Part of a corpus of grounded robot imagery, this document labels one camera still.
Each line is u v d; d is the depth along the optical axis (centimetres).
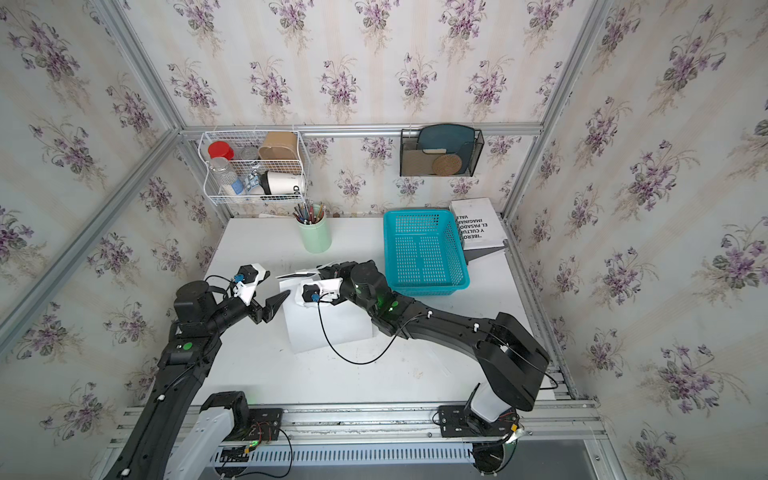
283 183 93
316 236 103
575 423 75
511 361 43
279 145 88
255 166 93
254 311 65
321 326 58
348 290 67
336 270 66
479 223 107
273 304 66
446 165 96
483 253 104
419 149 93
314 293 61
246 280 60
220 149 92
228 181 91
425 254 108
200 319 56
